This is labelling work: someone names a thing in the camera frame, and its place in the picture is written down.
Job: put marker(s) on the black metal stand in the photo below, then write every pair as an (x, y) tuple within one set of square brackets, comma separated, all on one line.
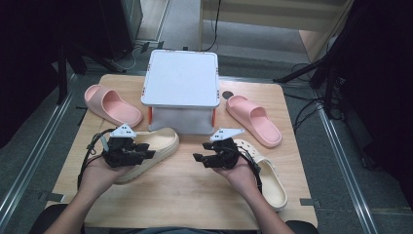
[(61, 74), (324, 74)]

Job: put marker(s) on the person's left leg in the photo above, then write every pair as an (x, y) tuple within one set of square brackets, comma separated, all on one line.
[(48, 222)]

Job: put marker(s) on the pink slipper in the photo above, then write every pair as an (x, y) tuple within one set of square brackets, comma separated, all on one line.
[(256, 122), (113, 107)]

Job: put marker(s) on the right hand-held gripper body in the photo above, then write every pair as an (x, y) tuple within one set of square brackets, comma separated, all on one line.
[(227, 152)]

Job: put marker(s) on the light wooden furniture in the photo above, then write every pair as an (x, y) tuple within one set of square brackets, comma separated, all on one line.
[(276, 14)]

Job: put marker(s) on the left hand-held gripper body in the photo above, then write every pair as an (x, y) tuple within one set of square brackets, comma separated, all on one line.
[(120, 152)]

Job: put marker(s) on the grey tape strip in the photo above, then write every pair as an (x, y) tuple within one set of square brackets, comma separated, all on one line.
[(310, 202), (52, 197)]

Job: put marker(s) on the beige clog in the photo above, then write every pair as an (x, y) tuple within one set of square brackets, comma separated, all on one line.
[(164, 139), (274, 188)]

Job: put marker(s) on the person's left hand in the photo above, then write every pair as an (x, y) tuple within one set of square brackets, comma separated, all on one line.
[(100, 177)]

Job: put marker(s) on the person's leg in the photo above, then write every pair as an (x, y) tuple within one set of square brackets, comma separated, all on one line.
[(303, 227), (48, 222)]

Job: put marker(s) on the person's right leg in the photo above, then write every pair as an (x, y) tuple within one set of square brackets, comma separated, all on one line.
[(303, 227)]

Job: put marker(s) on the white shoe rack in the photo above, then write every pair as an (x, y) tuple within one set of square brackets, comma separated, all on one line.
[(181, 81)]

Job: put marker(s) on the person's right hand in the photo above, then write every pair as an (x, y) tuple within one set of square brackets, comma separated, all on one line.
[(240, 177)]

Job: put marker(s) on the dark cabinet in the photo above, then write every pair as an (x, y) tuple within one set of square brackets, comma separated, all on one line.
[(126, 22)]

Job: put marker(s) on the metal floor rail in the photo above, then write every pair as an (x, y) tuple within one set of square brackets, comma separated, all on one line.
[(347, 169), (35, 149)]

